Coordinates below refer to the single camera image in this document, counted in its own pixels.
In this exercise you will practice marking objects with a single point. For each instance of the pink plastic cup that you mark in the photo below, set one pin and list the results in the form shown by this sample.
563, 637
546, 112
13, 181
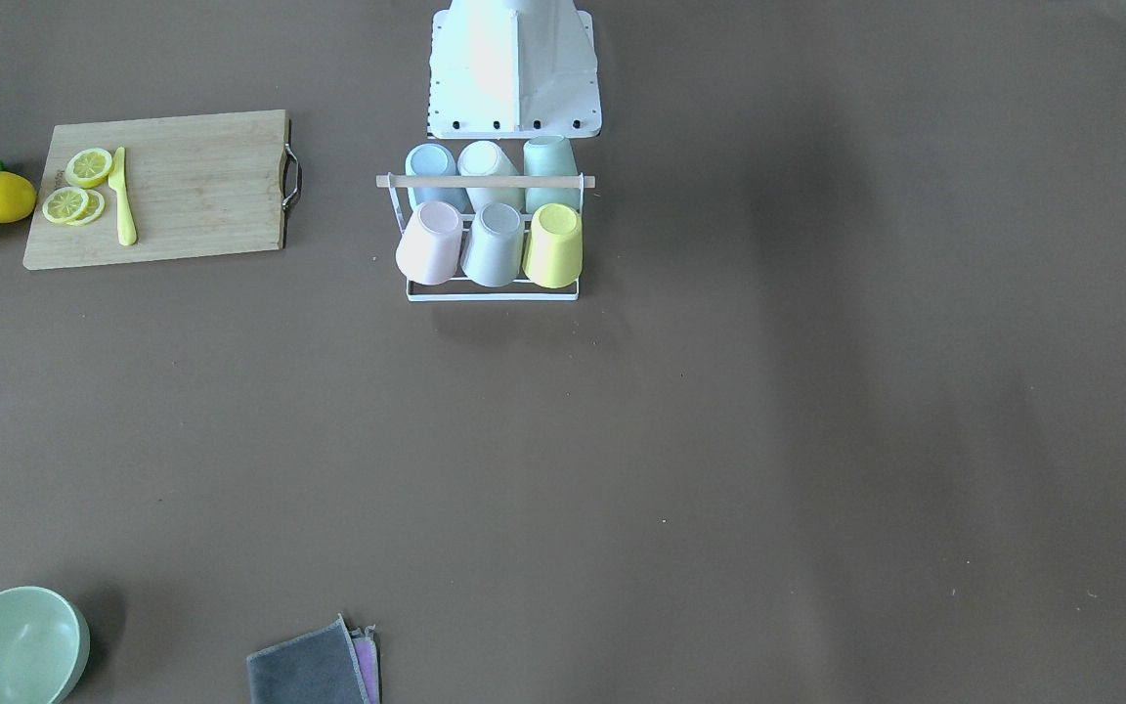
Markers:
430, 245

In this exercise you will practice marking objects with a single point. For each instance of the light green plastic cup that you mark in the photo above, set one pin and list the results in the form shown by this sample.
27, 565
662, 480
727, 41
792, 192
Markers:
550, 156

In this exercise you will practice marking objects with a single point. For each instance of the yellow cup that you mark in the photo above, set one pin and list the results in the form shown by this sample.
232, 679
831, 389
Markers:
553, 256

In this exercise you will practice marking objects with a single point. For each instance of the grey cup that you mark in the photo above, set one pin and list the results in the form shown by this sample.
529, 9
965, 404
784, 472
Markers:
494, 247

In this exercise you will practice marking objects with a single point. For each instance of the white cup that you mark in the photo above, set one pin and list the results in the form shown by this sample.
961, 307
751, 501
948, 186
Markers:
485, 158

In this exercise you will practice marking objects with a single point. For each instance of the light blue cup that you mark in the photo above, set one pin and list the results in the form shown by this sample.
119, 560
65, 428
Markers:
432, 159

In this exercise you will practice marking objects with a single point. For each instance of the pink folded cloth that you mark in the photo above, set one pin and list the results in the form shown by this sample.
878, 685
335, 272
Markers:
366, 650

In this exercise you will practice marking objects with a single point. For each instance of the wooden cutting board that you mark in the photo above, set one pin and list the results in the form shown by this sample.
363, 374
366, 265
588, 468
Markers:
198, 186

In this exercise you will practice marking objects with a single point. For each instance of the grey folded cloth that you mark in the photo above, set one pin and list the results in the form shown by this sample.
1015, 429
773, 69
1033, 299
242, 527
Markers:
319, 667

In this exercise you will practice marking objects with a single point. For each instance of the yellow plastic knife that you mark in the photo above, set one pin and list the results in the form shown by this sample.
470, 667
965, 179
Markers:
126, 227

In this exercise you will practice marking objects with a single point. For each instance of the light green bowl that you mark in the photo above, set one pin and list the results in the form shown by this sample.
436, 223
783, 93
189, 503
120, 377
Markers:
44, 646

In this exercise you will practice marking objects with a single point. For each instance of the white wire cup holder rack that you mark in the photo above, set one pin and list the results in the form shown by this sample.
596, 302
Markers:
460, 288

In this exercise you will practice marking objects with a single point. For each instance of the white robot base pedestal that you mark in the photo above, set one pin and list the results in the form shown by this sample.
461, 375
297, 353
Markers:
513, 70

